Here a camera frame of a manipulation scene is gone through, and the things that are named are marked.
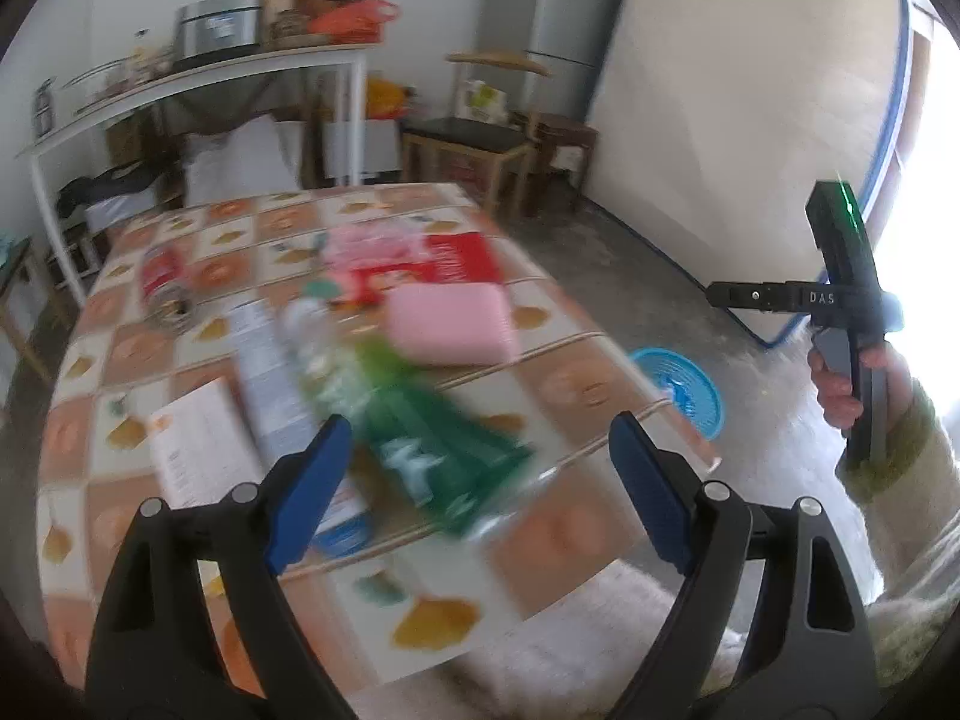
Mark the cardboard box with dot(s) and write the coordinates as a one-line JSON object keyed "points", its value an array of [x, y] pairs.
{"points": [[131, 139]]}

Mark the metal canister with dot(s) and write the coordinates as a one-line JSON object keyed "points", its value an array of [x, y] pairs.
{"points": [[45, 109]]}

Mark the white box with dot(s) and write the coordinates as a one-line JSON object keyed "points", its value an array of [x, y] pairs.
{"points": [[120, 214]]}

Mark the white side table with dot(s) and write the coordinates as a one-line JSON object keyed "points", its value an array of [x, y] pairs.
{"points": [[225, 67]]}

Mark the red drink can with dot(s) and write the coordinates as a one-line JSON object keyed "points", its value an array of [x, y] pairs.
{"points": [[166, 281]]}

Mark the orange plastic bag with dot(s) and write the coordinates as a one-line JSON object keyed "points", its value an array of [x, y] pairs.
{"points": [[352, 19]]}

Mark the person's right forearm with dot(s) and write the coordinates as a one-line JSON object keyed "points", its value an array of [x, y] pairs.
{"points": [[915, 510]]}

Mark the silver rice cooker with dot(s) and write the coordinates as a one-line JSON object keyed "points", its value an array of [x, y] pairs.
{"points": [[217, 26]]}

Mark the person's right hand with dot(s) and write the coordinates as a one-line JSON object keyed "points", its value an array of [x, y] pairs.
{"points": [[834, 397]]}

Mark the red snack packet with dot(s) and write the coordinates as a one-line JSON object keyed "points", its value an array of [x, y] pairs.
{"points": [[457, 259]]}

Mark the blue white carton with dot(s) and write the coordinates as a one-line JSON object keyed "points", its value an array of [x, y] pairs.
{"points": [[266, 382]]}

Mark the white green bag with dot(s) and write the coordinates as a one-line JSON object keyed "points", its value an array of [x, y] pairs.
{"points": [[481, 99]]}

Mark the black cloth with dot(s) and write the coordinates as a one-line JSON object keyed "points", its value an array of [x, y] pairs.
{"points": [[112, 186]]}

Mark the white sack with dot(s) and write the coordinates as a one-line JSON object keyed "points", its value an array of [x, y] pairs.
{"points": [[240, 161]]}

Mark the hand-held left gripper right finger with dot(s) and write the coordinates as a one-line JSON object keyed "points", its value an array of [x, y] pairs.
{"points": [[652, 487]]}

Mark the wooden chair with cushion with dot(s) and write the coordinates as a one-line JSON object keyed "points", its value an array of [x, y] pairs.
{"points": [[34, 270]]}

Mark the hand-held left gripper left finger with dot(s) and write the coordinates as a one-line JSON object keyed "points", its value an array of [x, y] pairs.
{"points": [[315, 487]]}

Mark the orange white booklet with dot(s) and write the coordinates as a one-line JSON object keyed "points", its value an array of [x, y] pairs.
{"points": [[195, 450]]}

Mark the green plastic bottle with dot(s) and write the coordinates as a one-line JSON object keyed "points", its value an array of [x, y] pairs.
{"points": [[427, 435]]}

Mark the wooden chair dark seat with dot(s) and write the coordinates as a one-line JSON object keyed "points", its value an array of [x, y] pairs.
{"points": [[472, 135]]}

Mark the grey refrigerator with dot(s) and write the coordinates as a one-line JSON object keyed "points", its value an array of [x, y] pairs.
{"points": [[562, 7]]}

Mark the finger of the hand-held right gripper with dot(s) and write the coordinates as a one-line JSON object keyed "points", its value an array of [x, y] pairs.
{"points": [[772, 295]]}

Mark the blue mesh basket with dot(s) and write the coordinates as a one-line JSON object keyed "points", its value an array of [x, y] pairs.
{"points": [[675, 390]]}

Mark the dark wooden stool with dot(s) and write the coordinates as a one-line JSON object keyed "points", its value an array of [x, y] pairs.
{"points": [[559, 131]]}

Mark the yellow orange bag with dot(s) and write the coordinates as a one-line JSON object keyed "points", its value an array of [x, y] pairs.
{"points": [[386, 99]]}

